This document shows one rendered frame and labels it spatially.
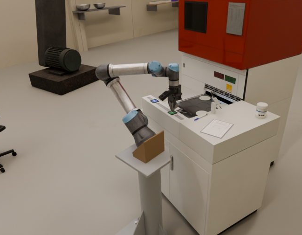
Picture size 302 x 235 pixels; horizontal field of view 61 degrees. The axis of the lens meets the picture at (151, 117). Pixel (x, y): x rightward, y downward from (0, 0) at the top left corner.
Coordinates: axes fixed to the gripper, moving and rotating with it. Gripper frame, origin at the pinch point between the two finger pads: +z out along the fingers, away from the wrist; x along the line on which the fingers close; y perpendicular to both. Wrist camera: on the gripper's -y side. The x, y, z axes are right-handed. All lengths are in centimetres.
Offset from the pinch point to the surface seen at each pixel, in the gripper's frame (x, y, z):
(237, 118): -34.5, 32.9, 1.6
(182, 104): 17.5, 23.3, 8.1
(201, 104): 7.9, 36.3, 8.1
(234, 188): -50, 20, 48
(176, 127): -12.2, -4.0, 7.0
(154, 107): 19.3, -4.0, 3.7
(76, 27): 654, 112, 23
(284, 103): -16, 118, 21
